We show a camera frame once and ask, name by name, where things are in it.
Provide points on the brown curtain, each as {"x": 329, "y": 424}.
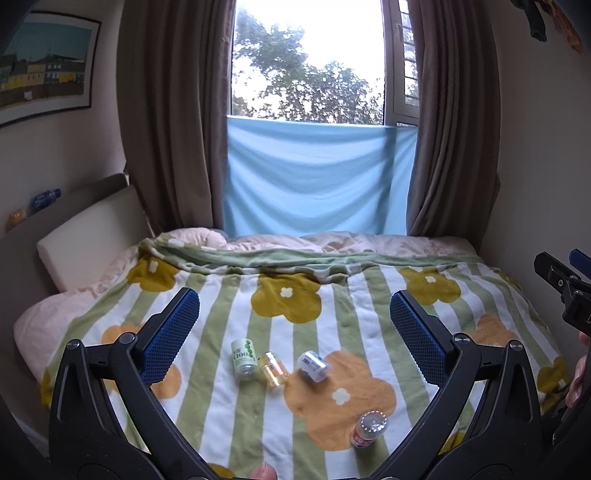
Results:
{"x": 457, "y": 120}
{"x": 175, "y": 115}

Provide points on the beige headboard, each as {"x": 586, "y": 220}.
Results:
{"x": 92, "y": 203}

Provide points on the dark hanging garment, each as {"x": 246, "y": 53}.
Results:
{"x": 535, "y": 18}

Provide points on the orange patterned cloth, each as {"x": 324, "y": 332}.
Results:
{"x": 572, "y": 27}

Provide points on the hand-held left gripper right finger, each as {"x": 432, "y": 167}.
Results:
{"x": 419, "y": 341}

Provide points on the person's right hand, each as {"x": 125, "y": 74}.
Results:
{"x": 581, "y": 374}

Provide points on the small clear yellow bottle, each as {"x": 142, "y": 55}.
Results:
{"x": 273, "y": 369}

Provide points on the framed picture of houses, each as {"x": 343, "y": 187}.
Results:
{"x": 44, "y": 64}

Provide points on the orange bottle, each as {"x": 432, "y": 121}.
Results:
{"x": 16, "y": 216}

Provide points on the blue plastic bottle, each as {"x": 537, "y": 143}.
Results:
{"x": 45, "y": 199}

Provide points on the person's left hand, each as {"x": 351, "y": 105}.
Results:
{"x": 264, "y": 472}

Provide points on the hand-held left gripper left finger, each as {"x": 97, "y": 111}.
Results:
{"x": 170, "y": 339}

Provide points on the window frame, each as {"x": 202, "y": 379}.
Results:
{"x": 400, "y": 60}

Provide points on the flower-print striped blanket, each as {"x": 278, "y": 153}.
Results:
{"x": 295, "y": 304}

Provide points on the pink quilt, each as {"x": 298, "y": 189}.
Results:
{"x": 286, "y": 242}

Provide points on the green labelled white bottle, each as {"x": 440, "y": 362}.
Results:
{"x": 243, "y": 360}

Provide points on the light blue cloth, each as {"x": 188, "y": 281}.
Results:
{"x": 318, "y": 177}

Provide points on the clear bottle with red label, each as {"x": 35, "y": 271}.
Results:
{"x": 369, "y": 429}

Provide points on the cream cushion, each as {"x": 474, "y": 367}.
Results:
{"x": 87, "y": 251}

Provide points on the white bottle blue label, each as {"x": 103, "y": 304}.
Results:
{"x": 315, "y": 365}

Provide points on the pink pillow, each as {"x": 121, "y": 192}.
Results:
{"x": 51, "y": 323}

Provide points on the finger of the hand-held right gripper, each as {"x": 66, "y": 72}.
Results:
{"x": 581, "y": 258}
{"x": 561, "y": 279}

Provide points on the tree outside window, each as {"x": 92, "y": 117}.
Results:
{"x": 304, "y": 78}

